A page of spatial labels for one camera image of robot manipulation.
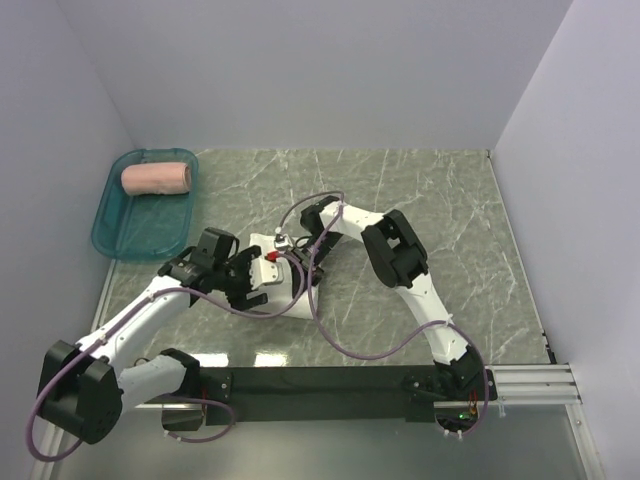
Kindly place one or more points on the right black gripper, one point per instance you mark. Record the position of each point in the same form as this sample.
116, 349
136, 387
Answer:
315, 272

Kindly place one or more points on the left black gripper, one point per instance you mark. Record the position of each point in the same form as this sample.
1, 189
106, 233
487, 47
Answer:
239, 299

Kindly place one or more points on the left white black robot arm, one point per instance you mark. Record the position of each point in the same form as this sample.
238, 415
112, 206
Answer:
86, 386

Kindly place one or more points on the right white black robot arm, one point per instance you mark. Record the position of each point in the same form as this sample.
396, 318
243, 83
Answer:
400, 262

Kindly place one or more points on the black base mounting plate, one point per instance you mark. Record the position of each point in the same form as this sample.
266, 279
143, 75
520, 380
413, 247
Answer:
268, 394

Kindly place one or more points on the teal plastic tray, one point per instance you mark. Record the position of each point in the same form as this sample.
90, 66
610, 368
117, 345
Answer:
149, 227

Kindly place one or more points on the rolled pink towel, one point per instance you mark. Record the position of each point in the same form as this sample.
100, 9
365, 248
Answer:
163, 178

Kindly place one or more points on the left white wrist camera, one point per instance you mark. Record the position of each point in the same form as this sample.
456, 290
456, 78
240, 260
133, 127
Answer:
267, 271

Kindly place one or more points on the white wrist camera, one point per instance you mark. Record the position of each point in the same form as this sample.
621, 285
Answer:
282, 242
267, 271

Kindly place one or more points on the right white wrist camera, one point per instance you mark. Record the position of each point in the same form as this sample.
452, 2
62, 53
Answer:
282, 242

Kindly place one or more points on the aluminium rail frame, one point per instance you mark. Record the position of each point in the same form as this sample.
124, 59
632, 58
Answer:
552, 384

